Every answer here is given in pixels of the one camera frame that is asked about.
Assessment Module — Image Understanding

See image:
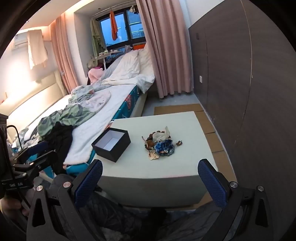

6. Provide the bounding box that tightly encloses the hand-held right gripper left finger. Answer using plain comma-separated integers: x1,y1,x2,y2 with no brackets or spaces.
26,159,103,241

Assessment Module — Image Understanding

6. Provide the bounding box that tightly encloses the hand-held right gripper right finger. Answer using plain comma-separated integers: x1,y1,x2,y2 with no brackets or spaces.
197,159,275,241

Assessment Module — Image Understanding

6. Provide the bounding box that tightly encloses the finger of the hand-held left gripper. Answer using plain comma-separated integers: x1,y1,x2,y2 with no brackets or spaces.
13,151,59,179
13,140,50,163

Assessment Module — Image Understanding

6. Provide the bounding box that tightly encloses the black jewelry box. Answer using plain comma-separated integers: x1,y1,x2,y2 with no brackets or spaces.
92,127,131,163

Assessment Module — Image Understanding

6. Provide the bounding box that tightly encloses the blue crochet scrunchie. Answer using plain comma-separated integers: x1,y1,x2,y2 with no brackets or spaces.
154,140,175,155

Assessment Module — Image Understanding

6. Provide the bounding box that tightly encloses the brown bead bracelet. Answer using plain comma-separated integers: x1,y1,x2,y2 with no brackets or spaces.
142,132,162,151

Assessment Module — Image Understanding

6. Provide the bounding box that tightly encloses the person's left hand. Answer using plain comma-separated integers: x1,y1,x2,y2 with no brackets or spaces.
0,197,30,218

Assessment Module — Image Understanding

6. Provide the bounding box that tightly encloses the black garment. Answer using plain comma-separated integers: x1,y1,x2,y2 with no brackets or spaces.
43,122,74,178

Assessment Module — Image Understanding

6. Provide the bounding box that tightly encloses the white square table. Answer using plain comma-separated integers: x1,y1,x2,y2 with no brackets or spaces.
92,111,219,208

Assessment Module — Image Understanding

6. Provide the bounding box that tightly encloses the green patterned blanket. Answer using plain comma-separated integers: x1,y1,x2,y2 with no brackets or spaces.
37,86,111,141

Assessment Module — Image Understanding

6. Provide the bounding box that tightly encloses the cream padded headboard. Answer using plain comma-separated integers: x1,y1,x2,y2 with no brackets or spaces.
0,70,65,116

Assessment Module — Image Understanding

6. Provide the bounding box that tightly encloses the white bed sheet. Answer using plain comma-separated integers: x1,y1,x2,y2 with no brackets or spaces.
5,83,137,165

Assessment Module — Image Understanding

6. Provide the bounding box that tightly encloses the white floral cloth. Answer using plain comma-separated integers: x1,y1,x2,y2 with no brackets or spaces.
81,89,112,114

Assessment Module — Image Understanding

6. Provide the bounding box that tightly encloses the pink curtain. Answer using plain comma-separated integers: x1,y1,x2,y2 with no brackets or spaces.
50,15,80,95
135,0,193,99

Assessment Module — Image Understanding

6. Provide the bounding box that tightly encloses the pink cloth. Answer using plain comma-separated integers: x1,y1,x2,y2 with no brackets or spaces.
88,68,105,84

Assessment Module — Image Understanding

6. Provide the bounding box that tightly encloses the cream towel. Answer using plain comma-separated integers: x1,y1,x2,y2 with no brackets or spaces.
27,30,49,70

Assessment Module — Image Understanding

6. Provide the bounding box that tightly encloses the plush toy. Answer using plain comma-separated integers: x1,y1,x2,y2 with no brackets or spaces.
87,54,97,70

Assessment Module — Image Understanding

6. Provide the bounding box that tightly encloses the white air conditioner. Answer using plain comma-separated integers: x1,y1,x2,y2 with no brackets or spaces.
13,28,51,48

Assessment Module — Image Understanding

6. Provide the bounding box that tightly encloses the small white side table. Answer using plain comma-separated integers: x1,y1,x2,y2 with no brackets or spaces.
96,50,116,70

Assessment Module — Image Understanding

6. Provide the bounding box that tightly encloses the dark wood wardrobe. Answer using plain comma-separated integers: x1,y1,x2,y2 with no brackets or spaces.
188,0,296,209

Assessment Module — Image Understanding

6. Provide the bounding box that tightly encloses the white duvet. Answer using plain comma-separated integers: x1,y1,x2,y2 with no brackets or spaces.
102,47,155,93

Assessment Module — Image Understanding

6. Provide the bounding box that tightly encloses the green hanging garment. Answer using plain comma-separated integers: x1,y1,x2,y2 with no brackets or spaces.
90,18,108,55

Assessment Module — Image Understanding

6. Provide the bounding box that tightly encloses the orange hanging cloth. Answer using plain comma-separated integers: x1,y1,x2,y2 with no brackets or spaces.
109,10,119,41

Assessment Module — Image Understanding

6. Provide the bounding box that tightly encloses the dark framed window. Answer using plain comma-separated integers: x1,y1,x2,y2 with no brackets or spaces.
91,8,147,53

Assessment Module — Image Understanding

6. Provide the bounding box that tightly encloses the black cable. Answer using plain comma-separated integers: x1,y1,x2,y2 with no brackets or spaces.
6,125,24,152

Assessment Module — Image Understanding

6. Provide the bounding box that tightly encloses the white bed frame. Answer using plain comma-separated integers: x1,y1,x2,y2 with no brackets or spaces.
129,87,149,118

